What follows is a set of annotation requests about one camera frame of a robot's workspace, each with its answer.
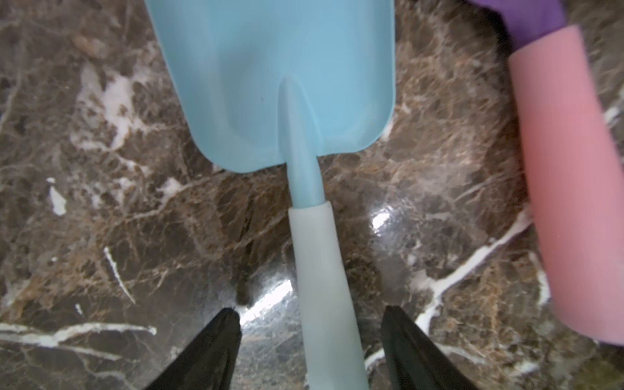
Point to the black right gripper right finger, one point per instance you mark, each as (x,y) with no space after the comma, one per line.
(414,362)

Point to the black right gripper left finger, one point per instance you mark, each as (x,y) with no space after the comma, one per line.
(209,360)

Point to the light blue shovel mint handle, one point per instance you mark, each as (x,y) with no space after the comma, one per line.
(268,83)

